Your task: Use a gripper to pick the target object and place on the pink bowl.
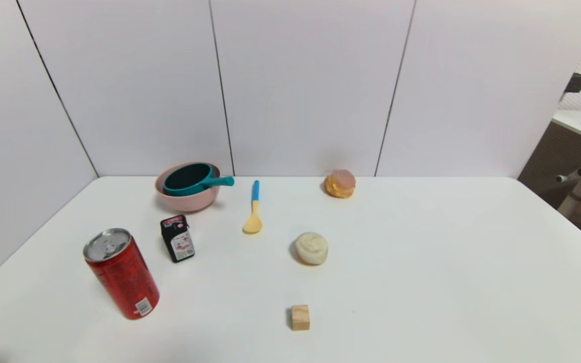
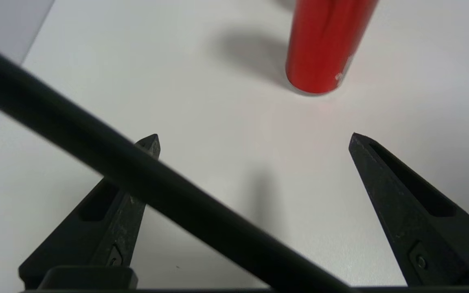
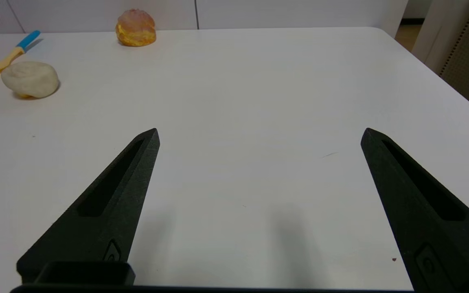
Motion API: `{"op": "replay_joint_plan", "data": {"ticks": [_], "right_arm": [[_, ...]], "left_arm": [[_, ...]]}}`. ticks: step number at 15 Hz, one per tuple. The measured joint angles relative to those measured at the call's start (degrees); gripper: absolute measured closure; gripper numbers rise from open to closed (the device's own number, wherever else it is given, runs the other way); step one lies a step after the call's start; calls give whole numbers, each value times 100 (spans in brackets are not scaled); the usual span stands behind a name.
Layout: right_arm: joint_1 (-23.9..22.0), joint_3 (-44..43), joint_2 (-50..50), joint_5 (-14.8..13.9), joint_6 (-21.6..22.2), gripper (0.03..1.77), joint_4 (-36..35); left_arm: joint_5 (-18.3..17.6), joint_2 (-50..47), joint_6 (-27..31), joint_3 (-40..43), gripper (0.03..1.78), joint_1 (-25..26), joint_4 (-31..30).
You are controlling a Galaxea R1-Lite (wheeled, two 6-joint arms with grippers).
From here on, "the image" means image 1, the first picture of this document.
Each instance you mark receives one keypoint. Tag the teal saucepan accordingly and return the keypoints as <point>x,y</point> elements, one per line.
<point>189,179</point>

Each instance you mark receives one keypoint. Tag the pink bowl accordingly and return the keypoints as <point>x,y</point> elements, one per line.
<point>189,201</point>

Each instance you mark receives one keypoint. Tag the red soda can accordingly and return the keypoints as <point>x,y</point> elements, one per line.
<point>124,277</point>

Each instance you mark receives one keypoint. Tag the small black carton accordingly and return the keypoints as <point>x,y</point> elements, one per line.
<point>178,242</point>

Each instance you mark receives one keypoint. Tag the small wooden cube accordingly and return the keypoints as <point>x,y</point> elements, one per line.
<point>300,318</point>

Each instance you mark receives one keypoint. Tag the white steamed bun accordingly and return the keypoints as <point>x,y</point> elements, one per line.
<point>311,249</point>

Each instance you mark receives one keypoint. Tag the pink orange cream puff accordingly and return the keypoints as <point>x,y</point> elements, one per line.
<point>340,184</point>

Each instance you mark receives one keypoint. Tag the brown mesh panel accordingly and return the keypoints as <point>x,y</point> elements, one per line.
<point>553,156</point>

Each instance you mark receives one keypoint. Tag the black clamp box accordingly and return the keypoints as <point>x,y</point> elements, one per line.
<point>576,82</point>

